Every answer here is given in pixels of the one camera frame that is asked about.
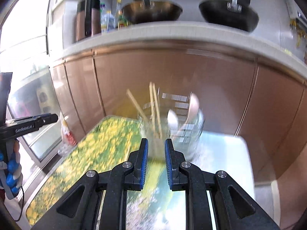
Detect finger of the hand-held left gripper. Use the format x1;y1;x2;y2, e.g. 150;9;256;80
36;114;58;128
31;113;52;120

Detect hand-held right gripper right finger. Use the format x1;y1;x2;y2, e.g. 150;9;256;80
165;138;281;230

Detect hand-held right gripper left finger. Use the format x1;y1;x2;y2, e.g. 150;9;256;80
31;138;149;230

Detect wire utensil holder clear base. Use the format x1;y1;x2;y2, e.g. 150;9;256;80
140;92;205;163

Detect white ceramic spoon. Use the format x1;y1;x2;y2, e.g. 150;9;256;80
167;109;179;130

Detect wooden chopstick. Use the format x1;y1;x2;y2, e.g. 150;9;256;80
127;89;150;126
149;82;157;138
153;84;164;139

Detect pink ceramic spoon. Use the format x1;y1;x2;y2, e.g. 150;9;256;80
188;92;200;122

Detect person's left hand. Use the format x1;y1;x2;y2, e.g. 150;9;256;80
0;140;23;200

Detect white and red plastic bag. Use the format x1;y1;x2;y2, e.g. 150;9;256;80
58;117;78;157

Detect glass sliding door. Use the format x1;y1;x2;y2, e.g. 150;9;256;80
0;29;63;164

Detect floral print table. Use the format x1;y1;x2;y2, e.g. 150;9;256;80
25;116;255;230

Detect white storage boxes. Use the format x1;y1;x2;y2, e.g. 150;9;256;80
47;0;92;51

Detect brown and black knife block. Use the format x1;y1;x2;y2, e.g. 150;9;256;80
76;0;102;42

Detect clear plastic water bottle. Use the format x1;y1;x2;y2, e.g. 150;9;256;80
101;3;117;33

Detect yellow gas valves and pipes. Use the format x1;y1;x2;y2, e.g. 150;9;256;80
289;17;307;49

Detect white water heater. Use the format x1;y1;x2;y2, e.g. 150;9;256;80
282;0;307;21

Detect black cable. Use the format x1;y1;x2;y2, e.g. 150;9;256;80
16;186;25;222

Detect brass wok with black handle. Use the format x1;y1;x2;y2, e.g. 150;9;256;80
121;0;183;25

